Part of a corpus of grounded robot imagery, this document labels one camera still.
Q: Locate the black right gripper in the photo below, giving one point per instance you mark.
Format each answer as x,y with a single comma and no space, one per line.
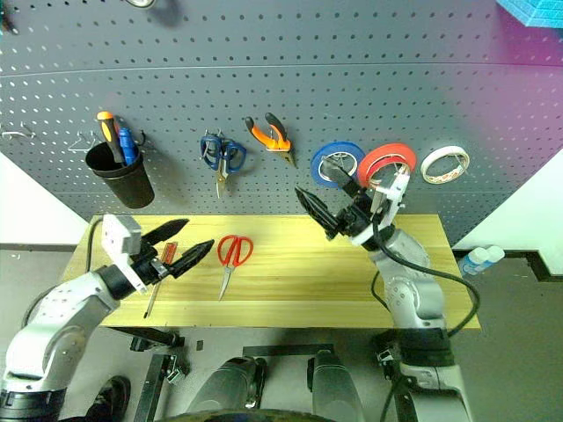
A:
354,220

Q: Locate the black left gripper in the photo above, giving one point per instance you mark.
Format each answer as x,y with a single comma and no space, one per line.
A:
151,266

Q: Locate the yellow black needle-nose pliers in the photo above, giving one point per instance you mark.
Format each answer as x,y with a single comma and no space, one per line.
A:
275,140

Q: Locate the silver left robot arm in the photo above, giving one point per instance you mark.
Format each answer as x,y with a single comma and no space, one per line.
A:
53,321

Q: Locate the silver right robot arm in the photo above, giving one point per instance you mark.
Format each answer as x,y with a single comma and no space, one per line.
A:
413,299

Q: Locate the grey metal pegboard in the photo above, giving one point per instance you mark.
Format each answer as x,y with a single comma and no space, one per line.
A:
281,88

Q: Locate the blue tape roll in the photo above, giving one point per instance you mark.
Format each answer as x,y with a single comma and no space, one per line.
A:
317,169

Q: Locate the red tape roll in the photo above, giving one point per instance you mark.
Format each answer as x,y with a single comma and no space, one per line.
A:
387,154

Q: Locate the black plastic cup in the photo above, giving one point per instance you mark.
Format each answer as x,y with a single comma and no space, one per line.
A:
127,184

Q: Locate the white tape roll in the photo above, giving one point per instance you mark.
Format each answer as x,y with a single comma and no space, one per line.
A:
429,173

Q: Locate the black cup hook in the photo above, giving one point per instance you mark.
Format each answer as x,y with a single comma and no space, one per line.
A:
143,137

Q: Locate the silver scissors pegboard hook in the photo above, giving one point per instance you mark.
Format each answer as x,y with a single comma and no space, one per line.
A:
214,132

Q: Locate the dark rounded shape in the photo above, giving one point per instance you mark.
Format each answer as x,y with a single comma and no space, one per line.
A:
224,387
334,387

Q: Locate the white blue-label plastic bottle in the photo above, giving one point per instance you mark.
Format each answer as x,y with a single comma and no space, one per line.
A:
473,263
495,254

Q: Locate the round silver metal disc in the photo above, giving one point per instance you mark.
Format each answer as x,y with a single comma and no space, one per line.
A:
140,2

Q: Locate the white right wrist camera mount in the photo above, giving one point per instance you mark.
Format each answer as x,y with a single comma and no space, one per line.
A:
393,191

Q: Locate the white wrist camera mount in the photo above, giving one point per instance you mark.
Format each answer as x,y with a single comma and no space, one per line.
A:
393,191
119,237

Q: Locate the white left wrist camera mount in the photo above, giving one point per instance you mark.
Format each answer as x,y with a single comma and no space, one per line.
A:
119,237

